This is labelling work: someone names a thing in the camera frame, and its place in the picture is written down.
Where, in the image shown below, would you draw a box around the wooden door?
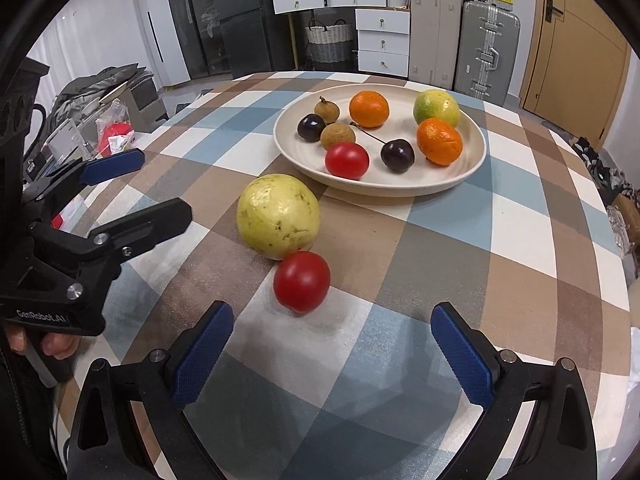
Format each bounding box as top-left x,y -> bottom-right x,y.
519,0 -> 632,149

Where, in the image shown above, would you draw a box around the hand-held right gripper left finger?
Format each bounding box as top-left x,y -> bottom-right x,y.
67,301 -> 236,480

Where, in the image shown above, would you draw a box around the open cardboard box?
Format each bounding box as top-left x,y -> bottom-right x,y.
99,77 -> 167,134

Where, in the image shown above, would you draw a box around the grey jacket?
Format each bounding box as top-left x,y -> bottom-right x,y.
50,62 -> 152,112

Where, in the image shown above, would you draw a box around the white drawer dresser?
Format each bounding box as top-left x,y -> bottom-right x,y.
272,0 -> 412,79

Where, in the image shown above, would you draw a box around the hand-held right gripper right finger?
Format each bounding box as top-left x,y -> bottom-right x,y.
425,301 -> 598,480

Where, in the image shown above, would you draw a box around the beige suitcase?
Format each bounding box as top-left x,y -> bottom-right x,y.
407,0 -> 464,87

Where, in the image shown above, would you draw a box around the large pale yellow guava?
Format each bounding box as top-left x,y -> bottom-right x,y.
236,173 -> 321,261

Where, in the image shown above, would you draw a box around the scattered dark shoes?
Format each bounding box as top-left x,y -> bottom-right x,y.
569,135 -> 622,192

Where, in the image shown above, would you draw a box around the person's left hand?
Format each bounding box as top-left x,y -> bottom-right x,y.
4,321 -> 82,361

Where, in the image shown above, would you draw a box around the red tomato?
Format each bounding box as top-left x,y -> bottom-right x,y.
273,251 -> 332,315
325,141 -> 371,181

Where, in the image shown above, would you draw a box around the dark grey refrigerator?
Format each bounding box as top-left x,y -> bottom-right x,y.
206,0 -> 274,79

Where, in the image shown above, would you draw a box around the brown longan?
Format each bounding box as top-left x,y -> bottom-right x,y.
320,122 -> 357,151
314,96 -> 342,123

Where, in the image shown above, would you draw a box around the green yellow guava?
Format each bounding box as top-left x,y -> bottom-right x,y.
413,89 -> 461,128

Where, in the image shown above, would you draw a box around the woven laundry basket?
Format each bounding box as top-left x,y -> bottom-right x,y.
304,18 -> 355,64

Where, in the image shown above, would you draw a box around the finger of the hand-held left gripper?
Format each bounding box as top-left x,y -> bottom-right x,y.
27,198 -> 194,287
22,148 -> 146,202

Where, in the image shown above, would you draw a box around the checked tablecloth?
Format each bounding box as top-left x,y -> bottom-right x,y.
50,71 -> 633,480

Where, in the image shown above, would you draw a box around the dark cherry with stem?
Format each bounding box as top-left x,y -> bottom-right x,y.
349,121 -> 416,174

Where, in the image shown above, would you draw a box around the silver suitcase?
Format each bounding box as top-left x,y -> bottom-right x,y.
453,0 -> 521,102

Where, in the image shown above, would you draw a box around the dark glass door cabinet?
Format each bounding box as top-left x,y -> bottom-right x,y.
161,0 -> 211,87

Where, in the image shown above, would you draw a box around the cream round plate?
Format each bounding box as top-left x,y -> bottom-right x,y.
273,84 -> 487,197

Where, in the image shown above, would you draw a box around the clear plastic bag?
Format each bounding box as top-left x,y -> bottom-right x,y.
94,99 -> 137,159

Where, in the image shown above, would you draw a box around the orange mandarin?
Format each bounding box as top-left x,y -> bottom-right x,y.
416,117 -> 464,167
349,90 -> 390,129

